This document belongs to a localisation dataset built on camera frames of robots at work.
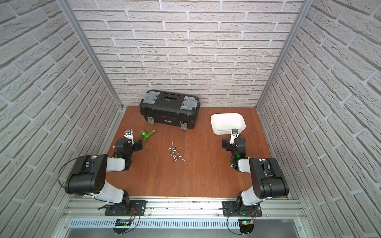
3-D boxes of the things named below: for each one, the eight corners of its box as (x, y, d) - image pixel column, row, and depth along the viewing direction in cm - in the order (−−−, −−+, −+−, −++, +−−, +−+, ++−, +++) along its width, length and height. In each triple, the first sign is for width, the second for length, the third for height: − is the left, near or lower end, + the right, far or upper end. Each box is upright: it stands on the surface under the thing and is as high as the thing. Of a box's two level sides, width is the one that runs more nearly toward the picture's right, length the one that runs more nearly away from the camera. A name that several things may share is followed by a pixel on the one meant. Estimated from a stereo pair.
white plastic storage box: (212, 135, 105) (213, 130, 100) (210, 118, 115) (211, 112, 110) (245, 136, 105) (247, 130, 100) (240, 118, 115) (242, 112, 110)
